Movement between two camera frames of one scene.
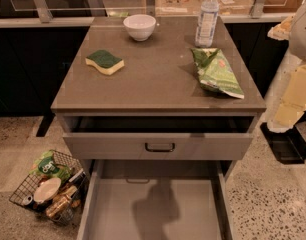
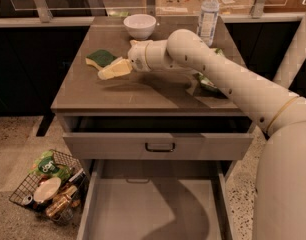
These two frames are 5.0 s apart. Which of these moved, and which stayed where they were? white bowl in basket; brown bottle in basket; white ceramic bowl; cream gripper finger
Moved: cream gripper finger
Stayed: white bowl in basket; white ceramic bowl; brown bottle in basket
